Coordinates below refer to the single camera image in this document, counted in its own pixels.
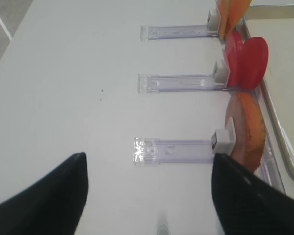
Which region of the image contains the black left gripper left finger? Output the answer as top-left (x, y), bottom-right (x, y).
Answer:
top-left (0, 153), bottom-right (88, 235)

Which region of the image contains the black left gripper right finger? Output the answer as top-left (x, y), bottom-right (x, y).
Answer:
top-left (211, 154), bottom-right (294, 235)

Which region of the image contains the red tomato slice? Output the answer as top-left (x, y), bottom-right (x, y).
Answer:
top-left (239, 37), bottom-right (269, 90)
top-left (224, 31), bottom-right (243, 87)

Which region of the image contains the orange cheese slice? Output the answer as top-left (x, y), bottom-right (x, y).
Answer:
top-left (224, 0), bottom-right (252, 39)

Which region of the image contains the orange bun slice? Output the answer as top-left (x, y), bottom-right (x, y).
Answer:
top-left (225, 92), bottom-right (266, 173)

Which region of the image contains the clear acrylic left food rack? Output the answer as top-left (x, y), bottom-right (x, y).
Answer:
top-left (133, 9), bottom-right (286, 194)

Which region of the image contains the white rectangular tray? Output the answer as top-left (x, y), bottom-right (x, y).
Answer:
top-left (242, 4), bottom-right (294, 187)

